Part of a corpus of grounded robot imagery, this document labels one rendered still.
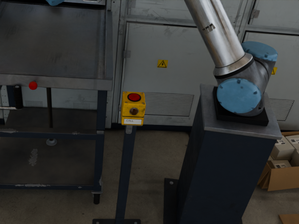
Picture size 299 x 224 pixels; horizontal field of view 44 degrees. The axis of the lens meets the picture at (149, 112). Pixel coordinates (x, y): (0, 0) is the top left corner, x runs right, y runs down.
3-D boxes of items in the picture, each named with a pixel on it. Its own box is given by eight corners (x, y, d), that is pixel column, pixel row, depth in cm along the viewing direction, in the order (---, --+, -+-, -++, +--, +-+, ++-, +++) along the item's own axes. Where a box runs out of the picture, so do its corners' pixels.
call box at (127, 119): (143, 126, 135) (146, 104, 129) (121, 126, 134) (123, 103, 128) (141, 113, 141) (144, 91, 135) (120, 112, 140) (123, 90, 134)
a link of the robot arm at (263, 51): (268, 81, 157) (283, 44, 146) (260, 101, 144) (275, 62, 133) (234, 70, 161) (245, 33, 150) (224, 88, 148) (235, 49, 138)
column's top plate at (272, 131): (265, 95, 175) (267, 92, 174) (280, 140, 150) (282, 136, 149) (199, 86, 174) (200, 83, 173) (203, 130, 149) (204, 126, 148)
